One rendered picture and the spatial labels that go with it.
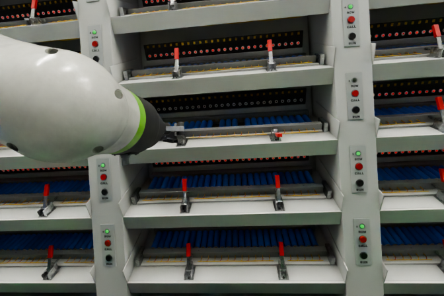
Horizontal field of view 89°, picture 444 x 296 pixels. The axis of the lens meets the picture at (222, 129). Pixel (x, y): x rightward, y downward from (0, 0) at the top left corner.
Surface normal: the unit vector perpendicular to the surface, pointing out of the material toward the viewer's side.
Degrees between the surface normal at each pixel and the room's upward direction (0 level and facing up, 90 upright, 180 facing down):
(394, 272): 22
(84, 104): 93
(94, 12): 90
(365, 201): 90
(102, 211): 90
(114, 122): 108
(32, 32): 113
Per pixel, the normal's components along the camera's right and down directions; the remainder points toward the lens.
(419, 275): -0.09, -0.92
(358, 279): -0.08, 0.01
